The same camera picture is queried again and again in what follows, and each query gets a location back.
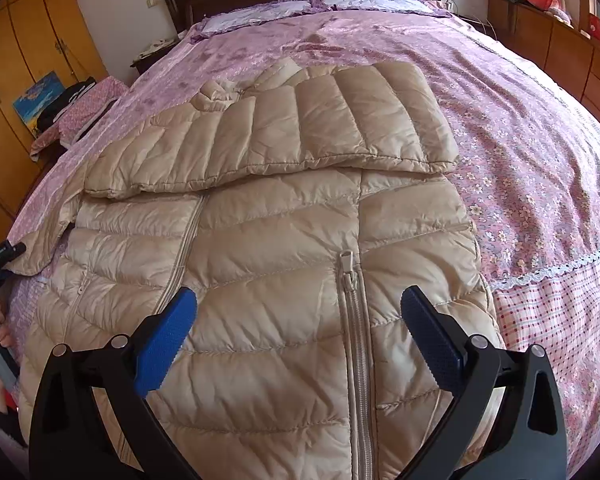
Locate right purple ruffled pillow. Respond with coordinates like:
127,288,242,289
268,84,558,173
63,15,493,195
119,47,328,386
309,0,452,18

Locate beige quilted down jacket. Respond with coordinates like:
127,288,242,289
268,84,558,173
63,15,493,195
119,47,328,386
12,58,503,479

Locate purple ruffled pillow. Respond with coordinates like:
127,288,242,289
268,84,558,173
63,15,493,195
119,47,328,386
189,0,313,44
309,0,452,18

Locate pink cloth covered stool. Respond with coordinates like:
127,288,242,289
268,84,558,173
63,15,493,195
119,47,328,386
29,76,129,162

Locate blue painting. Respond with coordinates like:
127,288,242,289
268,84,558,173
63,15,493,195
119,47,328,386
12,72,65,136

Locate black clothes on stool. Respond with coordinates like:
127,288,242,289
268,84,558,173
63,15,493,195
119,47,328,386
35,77,96,134

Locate dark bedside table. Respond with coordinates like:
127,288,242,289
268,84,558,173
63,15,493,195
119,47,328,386
131,36,181,75

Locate orange wooden wardrobe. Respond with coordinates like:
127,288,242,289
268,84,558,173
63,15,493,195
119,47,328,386
0,0,108,242

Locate pink floral bedspread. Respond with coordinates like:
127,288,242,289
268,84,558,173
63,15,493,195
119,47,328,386
12,11,600,474

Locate left purple ruffled pillow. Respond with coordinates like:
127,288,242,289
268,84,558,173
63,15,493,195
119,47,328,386
189,0,313,44

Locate brown wooden side cabinet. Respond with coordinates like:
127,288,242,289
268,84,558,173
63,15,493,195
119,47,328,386
488,0,600,122

